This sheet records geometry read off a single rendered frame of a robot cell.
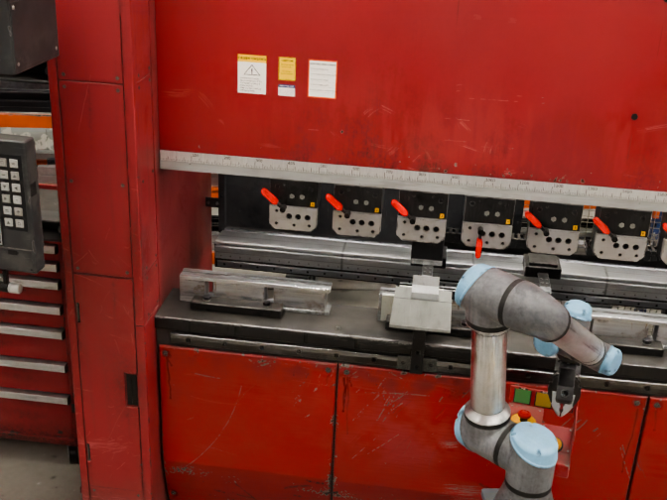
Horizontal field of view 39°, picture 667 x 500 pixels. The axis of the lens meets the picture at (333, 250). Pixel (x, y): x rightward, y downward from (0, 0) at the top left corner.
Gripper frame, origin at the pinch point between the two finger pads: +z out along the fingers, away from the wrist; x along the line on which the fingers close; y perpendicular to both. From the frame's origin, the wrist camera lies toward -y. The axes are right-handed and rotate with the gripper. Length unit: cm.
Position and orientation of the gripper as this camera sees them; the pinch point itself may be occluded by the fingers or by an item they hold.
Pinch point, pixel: (560, 414)
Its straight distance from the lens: 278.4
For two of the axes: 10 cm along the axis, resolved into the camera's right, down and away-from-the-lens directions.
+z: -0.2, 8.8, 4.8
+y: 2.8, -4.6, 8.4
